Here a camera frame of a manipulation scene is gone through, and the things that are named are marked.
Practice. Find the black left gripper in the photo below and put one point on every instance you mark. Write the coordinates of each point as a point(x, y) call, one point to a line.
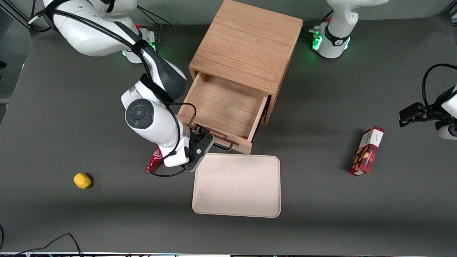
point(433, 110)

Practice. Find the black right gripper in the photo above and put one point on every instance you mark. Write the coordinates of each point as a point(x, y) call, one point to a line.
point(202, 139)

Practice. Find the wooden drawer cabinet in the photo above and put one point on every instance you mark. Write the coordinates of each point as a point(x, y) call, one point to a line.
point(250, 43)

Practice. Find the red cookie box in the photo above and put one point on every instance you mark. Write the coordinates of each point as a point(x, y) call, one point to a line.
point(367, 151)

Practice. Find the beige plastic tray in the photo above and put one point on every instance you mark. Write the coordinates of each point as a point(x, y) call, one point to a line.
point(237, 185)

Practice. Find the red plastic bottle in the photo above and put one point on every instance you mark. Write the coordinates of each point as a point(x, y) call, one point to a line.
point(152, 165)

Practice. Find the yellow lemon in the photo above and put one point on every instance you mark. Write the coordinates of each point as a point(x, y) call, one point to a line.
point(82, 180)

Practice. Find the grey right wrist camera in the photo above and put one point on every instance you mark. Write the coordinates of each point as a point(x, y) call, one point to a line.
point(194, 164)

